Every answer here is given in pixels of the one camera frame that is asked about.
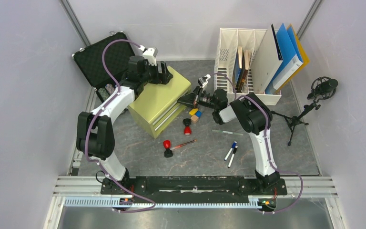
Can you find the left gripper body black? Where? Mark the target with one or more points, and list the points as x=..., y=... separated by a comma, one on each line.
x=154, y=74

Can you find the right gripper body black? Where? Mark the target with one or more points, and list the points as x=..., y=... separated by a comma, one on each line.
x=204, y=99

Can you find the green drawer cabinet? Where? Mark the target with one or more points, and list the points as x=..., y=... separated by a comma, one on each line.
x=156, y=107

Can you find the Animal Farm book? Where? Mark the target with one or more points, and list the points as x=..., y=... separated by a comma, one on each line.
x=237, y=65

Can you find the blue capped white marker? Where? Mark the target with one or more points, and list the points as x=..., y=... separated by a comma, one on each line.
x=230, y=150

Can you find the black capped white marker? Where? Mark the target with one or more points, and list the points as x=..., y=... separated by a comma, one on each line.
x=232, y=156

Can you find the brown small book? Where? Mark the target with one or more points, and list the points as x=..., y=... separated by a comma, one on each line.
x=245, y=67

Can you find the white paper box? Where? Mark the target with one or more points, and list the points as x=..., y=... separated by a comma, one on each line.
x=266, y=62

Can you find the blue plastic folder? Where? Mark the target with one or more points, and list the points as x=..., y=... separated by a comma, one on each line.
x=290, y=63

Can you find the orange plastic folder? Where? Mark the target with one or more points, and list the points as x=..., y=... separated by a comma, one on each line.
x=300, y=53

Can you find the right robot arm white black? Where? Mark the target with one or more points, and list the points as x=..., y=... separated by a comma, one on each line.
x=253, y=116

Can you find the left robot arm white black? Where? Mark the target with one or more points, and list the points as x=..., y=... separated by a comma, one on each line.
x=95, y=135

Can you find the yellow eraser block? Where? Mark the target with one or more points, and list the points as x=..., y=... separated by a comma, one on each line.
x=193, y=111

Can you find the blue cylinder block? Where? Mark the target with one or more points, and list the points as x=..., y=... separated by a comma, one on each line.
x=198, y=114

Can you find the wooden cube block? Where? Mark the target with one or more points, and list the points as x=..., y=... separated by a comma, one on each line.
x=194, y=119

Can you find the red black stamp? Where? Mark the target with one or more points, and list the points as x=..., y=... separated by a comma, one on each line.
x=167, y=146
x=187, y=122

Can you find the white file organizer rack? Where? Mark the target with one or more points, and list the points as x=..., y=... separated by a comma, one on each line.
x=229, y=40

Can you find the red pen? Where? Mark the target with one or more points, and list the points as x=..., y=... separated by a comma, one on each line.
x=183, y=144

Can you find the black poker chip case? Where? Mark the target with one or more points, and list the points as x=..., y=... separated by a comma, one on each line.
x=104, y=61

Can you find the black microphone on tripod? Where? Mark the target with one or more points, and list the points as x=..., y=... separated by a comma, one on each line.
x=322, y=88

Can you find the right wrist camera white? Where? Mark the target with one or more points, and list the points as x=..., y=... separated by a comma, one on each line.
x=203, y=81

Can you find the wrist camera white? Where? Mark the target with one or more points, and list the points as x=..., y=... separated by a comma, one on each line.
x=203, y=81
x=149, y=54

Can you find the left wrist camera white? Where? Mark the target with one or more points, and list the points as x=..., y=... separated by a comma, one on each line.
x=149, y=54

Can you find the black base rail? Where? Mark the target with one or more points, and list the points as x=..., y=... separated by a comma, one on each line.
x=193, y=189

